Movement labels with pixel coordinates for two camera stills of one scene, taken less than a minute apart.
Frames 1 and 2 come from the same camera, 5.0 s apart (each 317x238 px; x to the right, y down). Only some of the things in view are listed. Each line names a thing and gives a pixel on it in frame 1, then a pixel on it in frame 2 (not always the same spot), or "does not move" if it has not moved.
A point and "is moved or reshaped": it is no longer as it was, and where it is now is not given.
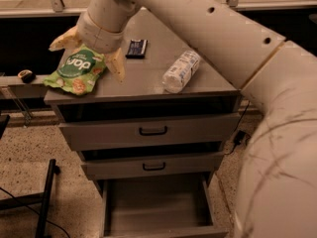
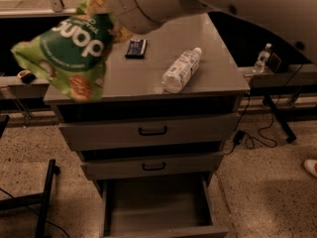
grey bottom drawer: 165,206 does not move
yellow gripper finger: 116,62 → 121,35
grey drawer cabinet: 156,141 does not move
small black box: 137,49 does not move
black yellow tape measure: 27,76 does not move
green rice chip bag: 79,70 is moved or reshaped
